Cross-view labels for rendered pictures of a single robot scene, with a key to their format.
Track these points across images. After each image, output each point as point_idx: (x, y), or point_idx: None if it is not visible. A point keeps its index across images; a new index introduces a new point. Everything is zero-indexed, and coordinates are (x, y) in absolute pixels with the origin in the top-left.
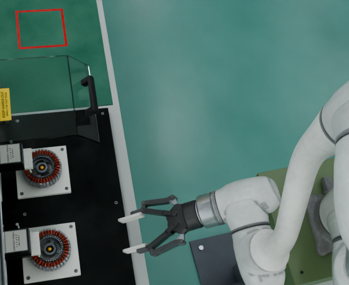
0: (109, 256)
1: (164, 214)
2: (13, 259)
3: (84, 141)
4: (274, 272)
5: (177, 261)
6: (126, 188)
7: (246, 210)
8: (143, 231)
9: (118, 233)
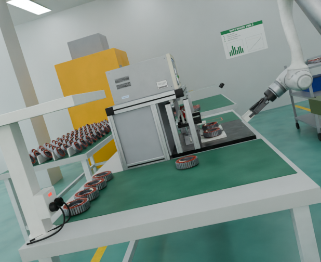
0: (240, 132)
1: (258, 101)
2: (194, 123)
3: (229, 123)
4: (302, 69)
5: (316, 228)
6: (248, 127)
7: (286, 70)
8: (290, 222)
9: (244, 129)
